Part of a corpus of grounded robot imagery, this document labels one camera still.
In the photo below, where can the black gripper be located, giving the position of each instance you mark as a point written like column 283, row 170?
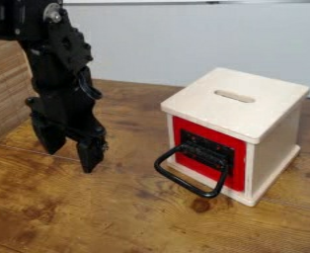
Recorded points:
column 63, row 114

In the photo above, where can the black metal drawer handle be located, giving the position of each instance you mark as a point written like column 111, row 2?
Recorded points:
column 196, row 174

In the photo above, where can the red drawer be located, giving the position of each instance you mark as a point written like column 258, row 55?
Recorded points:
column 235, row 181

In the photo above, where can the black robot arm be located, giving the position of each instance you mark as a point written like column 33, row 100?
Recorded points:
column 57, row 52

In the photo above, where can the wooden slatted panel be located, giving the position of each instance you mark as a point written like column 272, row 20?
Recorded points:
column 14, row 87

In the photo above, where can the light wooden box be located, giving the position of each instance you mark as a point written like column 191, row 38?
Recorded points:
column 251, row 108

